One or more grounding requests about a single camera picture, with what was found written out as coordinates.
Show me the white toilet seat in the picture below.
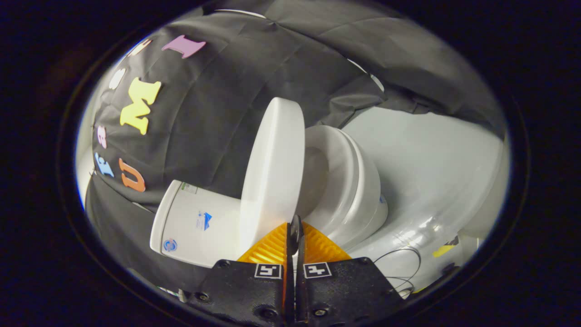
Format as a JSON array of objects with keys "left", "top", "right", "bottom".
[{"left": 297, "top": 124, "right": 366, "bottom": 232}]

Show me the yellow floor sticker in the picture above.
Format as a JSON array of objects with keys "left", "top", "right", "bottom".
[{"left": 432, "top": 236, "right": 460, "bottom": 258}]

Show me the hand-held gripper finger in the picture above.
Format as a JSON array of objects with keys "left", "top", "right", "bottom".
[
  {"left": 295, "top": 218, "right": 405, "bottom": 327},
  {"left": 181, "top": 215, "right": 296, "bottom": 327}
]

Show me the white toilet lid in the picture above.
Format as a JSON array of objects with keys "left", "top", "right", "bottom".
[{"left": 239, "top": 97, "right": 306, "bottom": 256}]

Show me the black backdrop cloth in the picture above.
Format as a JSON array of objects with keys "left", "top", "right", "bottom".
[{"left": 84, "top": 0, "right": 505, "bottom": 292}]

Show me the thin black floor cable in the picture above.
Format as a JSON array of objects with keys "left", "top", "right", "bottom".
[{"left": 374, "top": 247, "right": 423, "bottom": 295}]

